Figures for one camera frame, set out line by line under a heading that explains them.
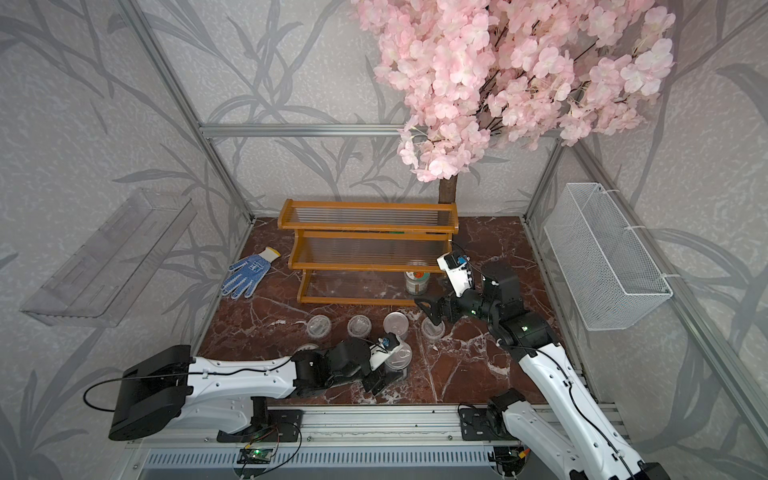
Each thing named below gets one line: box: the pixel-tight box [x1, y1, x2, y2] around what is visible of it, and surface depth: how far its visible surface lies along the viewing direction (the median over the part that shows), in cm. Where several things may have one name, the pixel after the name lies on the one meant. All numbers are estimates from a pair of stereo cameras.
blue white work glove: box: [220, 247, 281, 299], surface depth 107 cm
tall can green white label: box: [385, 341, 413, 380], surface depth 75 cm
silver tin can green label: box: [383, 311, 409, 336], surface depth 88 cm
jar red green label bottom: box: [404, 259, 430, 295], surface depth 94 cm
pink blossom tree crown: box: [352, 0, 675, 183], surface depth 48 cm
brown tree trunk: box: [438, 174, 457, 204], surface depth 91 cm
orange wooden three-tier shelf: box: [277, 199, 460, 306], surface depth 101 cm
